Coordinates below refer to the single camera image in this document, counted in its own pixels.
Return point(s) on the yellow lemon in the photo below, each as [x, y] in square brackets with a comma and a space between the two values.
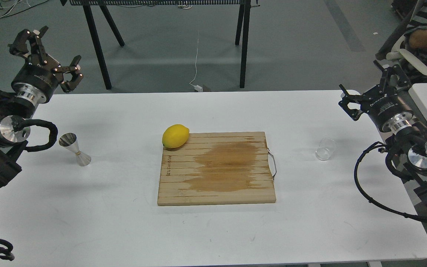
[175, 136]

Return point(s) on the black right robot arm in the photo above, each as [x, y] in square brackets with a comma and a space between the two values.
[406, 149]

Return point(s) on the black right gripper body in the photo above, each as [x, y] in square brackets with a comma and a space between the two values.
[387, 109]

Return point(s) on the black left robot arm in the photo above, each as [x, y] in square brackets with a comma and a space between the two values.
[20, 132]

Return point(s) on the steel double jigger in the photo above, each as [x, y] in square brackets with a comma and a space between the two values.
[70, 142]

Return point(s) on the wooden cutting board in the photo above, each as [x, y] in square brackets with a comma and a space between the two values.
[217, 168]

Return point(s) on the white office chair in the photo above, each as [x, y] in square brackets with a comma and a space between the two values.
[395, 48]

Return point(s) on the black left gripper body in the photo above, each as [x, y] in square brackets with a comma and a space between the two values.
[36, 82]

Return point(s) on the small clear glass cup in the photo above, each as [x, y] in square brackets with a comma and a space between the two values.
[325, 149]

